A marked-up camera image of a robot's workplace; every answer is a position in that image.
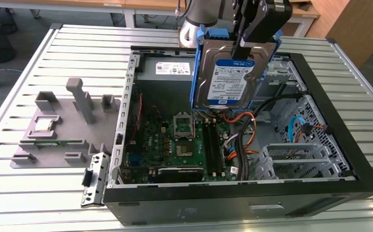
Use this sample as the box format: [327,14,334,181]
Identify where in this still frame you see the wooden desk white legs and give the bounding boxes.
[282,0,321,37]

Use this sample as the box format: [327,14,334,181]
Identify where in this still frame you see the black PC case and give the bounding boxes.
[102,45,373,227]

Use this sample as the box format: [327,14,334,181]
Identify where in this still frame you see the metal socket cover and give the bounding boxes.
[172,113,196,141]

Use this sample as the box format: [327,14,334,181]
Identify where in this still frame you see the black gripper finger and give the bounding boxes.
[232,0,294,60]

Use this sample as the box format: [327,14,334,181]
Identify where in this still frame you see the metal disk bay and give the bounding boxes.
[257,142,349,181]

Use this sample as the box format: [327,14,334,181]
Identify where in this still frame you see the black cable bundle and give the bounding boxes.
[238,93,309,181]

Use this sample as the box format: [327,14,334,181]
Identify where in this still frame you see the blue data wire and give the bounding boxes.
[287,116,305,145]

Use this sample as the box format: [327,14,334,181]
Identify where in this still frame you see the grey power supply unit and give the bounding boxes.
[134,57,198,107]

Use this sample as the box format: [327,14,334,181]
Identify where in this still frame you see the metal optical drive cage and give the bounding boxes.
[248,55,306,116]

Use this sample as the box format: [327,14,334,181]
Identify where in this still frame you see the grey parts rack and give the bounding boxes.
[8,77,123,170]

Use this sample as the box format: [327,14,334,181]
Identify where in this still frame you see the thin red fan wire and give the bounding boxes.
[128,93,162,145]

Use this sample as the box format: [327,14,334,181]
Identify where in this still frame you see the black RAM slot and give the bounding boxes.
[211,119,223,176]
[207,119,219,176]
[215,119,227,176]
[203,119,214,176]

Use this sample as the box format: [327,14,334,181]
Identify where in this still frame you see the hard disk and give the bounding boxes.
[190,28,283,113]

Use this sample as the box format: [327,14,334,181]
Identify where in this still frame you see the CPU socket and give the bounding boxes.
[175,141,195,158]

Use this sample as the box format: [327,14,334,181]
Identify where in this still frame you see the long desk grey frame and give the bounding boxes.
[0,0,187,27]

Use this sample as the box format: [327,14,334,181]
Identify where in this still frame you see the green motherboard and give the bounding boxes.
[122,118,239,183]

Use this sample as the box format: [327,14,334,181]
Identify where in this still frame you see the metal expansion slot bracket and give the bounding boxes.
[80,151,110,208]

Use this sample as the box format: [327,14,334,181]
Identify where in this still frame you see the orange red wire bundle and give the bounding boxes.
[222,112,259,155]

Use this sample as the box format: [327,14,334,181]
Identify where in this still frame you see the black graphics card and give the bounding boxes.
[147,166,204,183]

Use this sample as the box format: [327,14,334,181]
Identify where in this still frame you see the green RAM stick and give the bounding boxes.
[20,139,80,147]

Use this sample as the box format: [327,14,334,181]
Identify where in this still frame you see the silver CPU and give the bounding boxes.
[33,120,56,133]

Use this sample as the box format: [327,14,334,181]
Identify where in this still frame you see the wooden cabinet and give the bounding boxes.
[326,0,373,68]

